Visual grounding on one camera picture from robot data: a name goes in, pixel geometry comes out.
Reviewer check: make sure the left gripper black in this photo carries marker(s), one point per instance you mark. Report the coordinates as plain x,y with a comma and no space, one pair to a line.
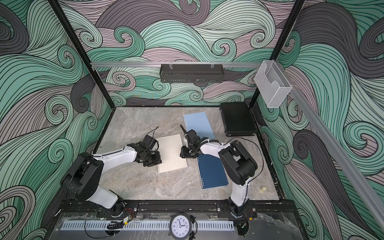
157,161

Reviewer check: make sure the clear acrylic wall holder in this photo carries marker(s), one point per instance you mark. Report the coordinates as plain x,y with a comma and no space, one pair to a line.
273,83

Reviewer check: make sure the aluminium rail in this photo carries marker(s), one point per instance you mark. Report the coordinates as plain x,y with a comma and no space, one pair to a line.
134,64
305,95

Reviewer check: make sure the round white clock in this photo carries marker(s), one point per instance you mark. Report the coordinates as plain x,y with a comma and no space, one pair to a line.
180,226

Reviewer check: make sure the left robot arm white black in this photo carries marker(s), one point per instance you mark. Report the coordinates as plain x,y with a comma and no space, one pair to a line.
82,179

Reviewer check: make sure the white slotted cable duct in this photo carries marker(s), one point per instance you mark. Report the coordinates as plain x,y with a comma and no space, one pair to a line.
146,226

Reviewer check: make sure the aluminium rail back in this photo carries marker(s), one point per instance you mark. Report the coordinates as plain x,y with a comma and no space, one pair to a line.
134,64

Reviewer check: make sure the cream lined spiral notebook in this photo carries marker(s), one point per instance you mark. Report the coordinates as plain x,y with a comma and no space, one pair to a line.
170,149

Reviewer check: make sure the black hard case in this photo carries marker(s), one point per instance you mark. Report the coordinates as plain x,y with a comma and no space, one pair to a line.
237,119

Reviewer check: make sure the black wall tray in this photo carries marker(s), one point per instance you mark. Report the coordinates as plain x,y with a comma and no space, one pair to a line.
192,74

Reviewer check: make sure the small yellowish object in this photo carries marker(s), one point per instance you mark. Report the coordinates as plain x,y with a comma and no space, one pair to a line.
263,189

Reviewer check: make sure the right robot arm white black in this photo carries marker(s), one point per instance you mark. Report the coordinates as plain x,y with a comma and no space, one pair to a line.
239,166

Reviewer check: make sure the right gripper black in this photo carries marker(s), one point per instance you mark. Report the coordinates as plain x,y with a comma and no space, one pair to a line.
184,154

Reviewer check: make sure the dark blue spiral notebook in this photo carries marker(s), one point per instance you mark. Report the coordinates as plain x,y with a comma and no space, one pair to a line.
211,171

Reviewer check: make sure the light blue spiral notebook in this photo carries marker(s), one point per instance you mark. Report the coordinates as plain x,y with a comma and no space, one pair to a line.
199,122

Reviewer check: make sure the aluminium rail right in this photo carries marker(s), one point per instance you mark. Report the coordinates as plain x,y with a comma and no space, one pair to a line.
305,95

